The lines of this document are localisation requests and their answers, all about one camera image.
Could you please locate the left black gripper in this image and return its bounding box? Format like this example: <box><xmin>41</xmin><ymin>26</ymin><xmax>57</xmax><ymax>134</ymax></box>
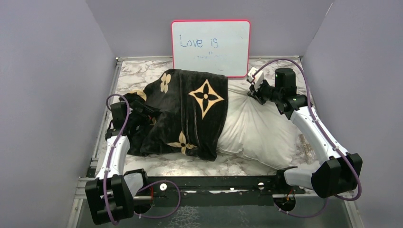
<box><xmin>127</xmin><ymin>100</ymin><xmax>162</xmax><ymax>135</ymax></box>

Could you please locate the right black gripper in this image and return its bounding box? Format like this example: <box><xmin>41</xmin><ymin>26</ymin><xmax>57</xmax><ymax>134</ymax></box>
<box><xmin>249</xmin><ymin>78</ymin><xmax>283</xmax><ymax>105</ymax></box>

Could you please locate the white pillow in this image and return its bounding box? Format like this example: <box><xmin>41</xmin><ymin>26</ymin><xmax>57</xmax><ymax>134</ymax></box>
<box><xmin>217</xmin><ymin>80</ymin><xmax>298</xmax><ymax>170</ymax></box>

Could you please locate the black floral plush pillowcase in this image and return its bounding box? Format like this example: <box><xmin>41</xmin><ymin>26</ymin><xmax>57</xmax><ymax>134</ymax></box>
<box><xmin>124</xmin><ymin>69</ymin><xmax>229</xmax><ymax>161</ymax></box>

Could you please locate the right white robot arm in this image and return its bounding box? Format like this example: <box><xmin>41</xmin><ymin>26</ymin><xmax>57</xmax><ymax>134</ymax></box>
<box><xmin>247</xmin><ymin>68</ymin><xmax>363</xmax><ymax>198</ymax></box>

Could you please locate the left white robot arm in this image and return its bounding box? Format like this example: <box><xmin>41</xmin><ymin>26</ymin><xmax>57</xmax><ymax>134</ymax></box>
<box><xmin>85</xmin><ymin>98</ymin><xmax>160</xmax><ymax>225</ymax></box>

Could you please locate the pink framed whiteboard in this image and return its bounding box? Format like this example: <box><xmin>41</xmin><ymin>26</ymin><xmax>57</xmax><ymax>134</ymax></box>
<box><xmin>171</xmin><ymin>19</ymin><xmax>251</xmax><ymax>78</ymax></box>

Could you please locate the clear plastic ruler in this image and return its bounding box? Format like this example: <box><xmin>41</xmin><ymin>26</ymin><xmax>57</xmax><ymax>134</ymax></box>
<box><xmin>298</xmin><ymin>134</ymin><xmax>316</xmax><ymax>164</ymax></box>

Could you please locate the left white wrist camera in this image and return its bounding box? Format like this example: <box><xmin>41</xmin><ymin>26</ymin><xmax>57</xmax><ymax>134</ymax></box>
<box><xmin>247</xmin><ymin>67</ymin><xmax>265</xmax><ymax>92</ymax></box>

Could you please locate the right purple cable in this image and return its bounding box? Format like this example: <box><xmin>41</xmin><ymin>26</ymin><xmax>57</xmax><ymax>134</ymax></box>
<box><xmin>251</xmin><ymin>58</ymin><xmax>363</xmax><ymax>219</ymax></box>

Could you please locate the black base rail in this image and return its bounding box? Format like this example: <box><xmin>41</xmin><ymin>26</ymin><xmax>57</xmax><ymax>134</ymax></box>
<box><xmin>133</xmin><ymin>175</ymin><xmax>305</xmax><ymax>207</ymax></box>

